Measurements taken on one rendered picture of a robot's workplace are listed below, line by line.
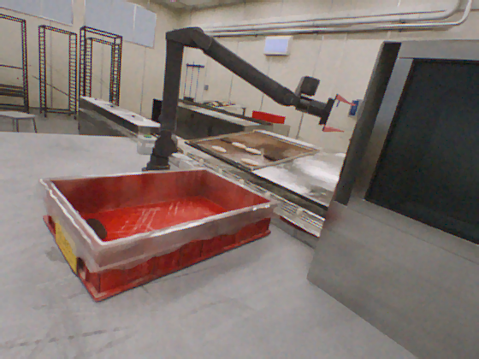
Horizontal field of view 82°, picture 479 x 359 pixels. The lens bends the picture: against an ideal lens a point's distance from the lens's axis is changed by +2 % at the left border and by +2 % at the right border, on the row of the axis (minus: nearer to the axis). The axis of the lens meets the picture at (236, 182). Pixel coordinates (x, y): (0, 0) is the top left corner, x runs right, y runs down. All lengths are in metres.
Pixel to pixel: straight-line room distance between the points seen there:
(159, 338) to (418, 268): 0.42
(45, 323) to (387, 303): 0.54
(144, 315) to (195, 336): 0.09
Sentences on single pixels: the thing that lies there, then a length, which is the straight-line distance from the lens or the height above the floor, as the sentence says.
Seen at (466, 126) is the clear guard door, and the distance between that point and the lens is 0.51.
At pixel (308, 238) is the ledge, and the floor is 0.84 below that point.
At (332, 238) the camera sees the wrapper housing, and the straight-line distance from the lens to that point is 0.59.
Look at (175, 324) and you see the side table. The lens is 0.49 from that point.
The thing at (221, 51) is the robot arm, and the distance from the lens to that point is 1.04.
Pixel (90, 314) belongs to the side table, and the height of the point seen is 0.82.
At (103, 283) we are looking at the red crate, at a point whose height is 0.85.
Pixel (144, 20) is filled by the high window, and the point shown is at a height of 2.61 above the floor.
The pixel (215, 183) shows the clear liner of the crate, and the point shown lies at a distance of 0.88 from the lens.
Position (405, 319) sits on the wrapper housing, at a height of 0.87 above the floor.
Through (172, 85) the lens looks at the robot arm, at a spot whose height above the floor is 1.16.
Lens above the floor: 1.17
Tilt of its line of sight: 17 degrees down
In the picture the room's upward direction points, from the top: 11 degrees clockwise
